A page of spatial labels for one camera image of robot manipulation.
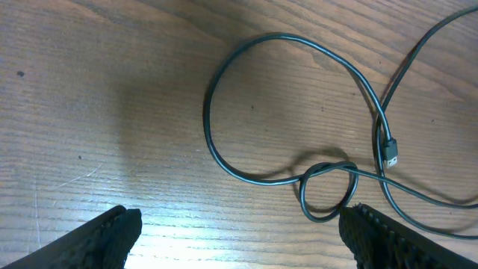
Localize black USB cable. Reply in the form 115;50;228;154
202;4;478;241

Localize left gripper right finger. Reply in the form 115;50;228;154
339;204;477;269

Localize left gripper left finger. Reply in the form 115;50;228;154
6;205;143;269

